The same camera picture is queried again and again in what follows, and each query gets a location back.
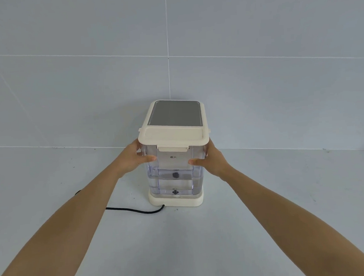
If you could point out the person's right hand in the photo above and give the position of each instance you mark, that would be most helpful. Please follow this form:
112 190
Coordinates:
213 162

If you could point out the person's left thumb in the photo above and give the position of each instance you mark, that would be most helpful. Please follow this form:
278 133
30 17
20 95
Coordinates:
146 158

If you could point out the person's right forearm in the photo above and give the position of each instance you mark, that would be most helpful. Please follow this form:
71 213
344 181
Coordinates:
301 221

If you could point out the cream appliance base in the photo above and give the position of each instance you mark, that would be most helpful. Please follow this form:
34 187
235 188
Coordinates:
176 200

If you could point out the person's right thumb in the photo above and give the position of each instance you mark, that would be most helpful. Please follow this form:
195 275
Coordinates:
197 161

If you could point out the person's left forearm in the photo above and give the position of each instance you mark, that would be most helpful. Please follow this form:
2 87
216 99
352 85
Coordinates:
61 233

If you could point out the clear water tank cream lid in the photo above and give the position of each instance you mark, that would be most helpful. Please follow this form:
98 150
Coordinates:
174 143

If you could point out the person's left hand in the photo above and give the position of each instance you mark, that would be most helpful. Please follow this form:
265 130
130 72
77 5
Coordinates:
130 160

